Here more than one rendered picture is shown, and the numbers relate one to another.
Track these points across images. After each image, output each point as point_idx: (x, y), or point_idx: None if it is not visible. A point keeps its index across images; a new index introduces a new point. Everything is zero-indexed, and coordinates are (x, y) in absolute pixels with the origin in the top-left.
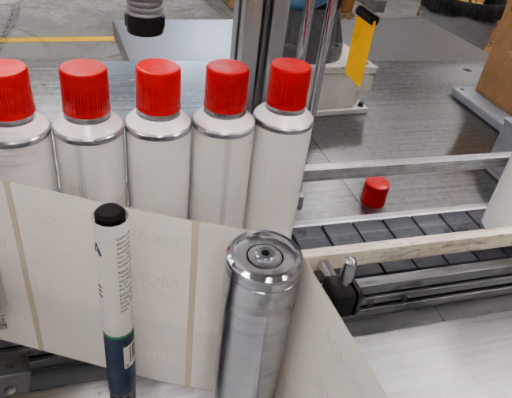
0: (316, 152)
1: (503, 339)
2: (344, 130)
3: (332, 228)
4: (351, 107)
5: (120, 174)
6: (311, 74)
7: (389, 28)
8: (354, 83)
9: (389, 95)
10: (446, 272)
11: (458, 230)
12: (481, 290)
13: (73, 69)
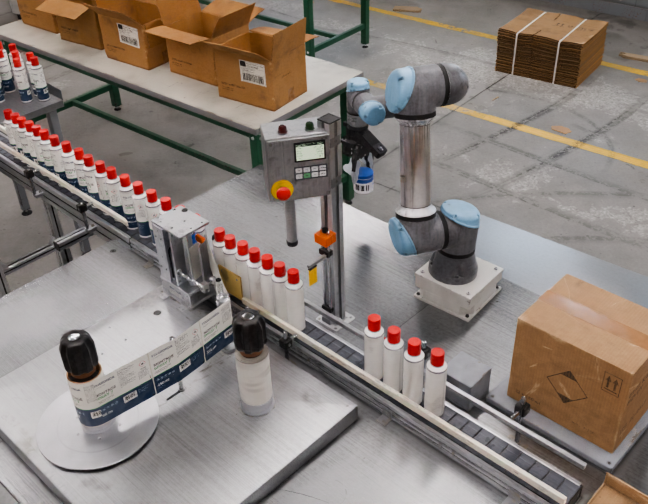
0: (402, 321)
1: (308, 384)
2: (436, 321)
3: (327, 335)
4: (458, 313)
5: (257, 277)
6: (434, 285)
7: (639, 288)
8: (458, 301)
9: (504, 323)
10: (331, 367)
11: (360, 364)
12: (347, 387)
13: (251, 249)
